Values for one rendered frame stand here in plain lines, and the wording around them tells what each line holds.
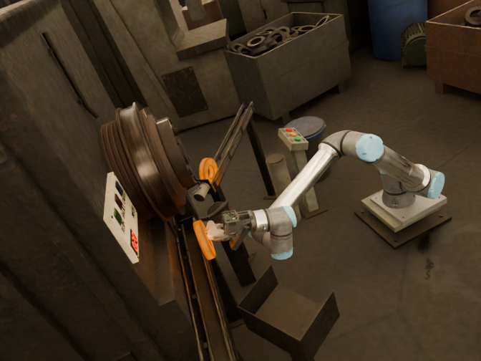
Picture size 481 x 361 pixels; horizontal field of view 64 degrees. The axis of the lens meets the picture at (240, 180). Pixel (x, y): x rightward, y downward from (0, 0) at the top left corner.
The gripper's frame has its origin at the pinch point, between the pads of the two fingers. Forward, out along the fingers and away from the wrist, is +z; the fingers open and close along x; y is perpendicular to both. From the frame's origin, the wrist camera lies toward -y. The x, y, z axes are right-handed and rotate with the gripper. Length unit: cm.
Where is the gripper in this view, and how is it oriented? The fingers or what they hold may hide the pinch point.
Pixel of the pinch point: (202, 236)
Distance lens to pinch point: 150.4
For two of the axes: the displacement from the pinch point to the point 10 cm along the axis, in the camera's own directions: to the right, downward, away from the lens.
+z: -9.7, 1.5, -2.0
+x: 2.5, 5.0, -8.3
